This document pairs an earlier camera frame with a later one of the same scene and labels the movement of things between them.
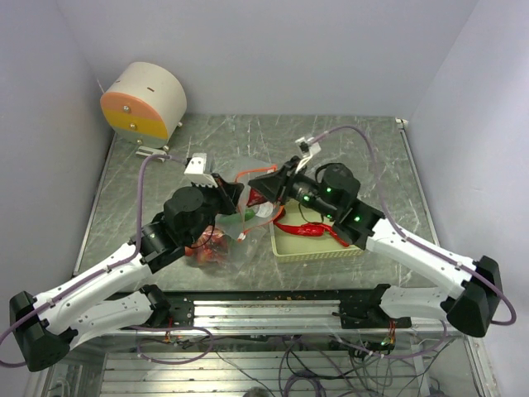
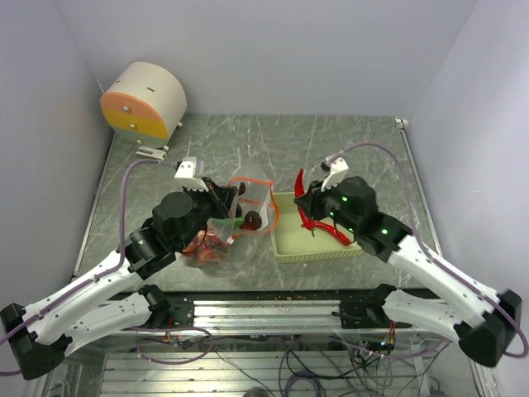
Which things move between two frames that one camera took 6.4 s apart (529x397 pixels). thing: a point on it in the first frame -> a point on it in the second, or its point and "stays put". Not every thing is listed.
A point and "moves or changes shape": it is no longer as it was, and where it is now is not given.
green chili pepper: (249, 214) -> (238, 222)
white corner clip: (401, 124) stays put
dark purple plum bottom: (255, 198) -> (253, 221)
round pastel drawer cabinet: (144, 103) stays put
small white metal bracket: (154, 152) stays put
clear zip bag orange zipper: (236, 236) moves or changes shape
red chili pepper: (307, 229) moves or changes shape
